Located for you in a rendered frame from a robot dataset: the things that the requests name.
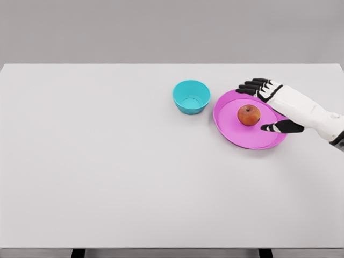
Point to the red apple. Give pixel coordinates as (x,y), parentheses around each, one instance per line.
(249,115)

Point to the blue bowl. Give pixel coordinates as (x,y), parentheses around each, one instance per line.
(191,97)

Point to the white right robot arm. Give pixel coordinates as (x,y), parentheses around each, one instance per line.
(329,122)

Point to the pink plate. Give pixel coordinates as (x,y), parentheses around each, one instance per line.
(231,126)

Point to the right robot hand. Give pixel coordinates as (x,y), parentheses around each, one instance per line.
(287,103)

